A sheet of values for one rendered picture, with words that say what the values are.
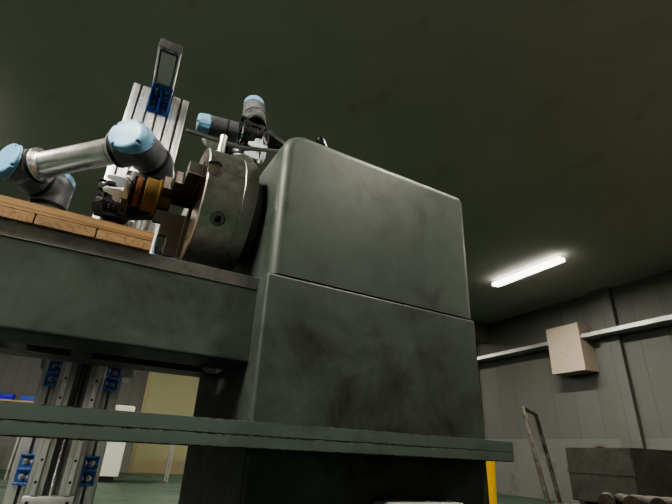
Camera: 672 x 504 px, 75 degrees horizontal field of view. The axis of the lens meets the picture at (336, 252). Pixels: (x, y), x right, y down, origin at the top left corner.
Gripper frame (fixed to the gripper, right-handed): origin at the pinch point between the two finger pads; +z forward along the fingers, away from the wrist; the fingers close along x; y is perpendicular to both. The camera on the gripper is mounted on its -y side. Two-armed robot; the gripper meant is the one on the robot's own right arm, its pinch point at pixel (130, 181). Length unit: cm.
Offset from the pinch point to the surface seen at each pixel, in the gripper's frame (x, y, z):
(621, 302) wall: 172, -687, -269
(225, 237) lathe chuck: -11.7, -22.7, 7.1
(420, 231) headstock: 0, -73, 17
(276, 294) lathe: -26.8, -32.9, 17.8
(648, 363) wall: 78, -686, -251
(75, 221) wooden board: -19.5, 6.5, 14.9
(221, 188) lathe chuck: -2.1, -19.0, 11.9
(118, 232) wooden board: -19.7, -0.9, 14.7
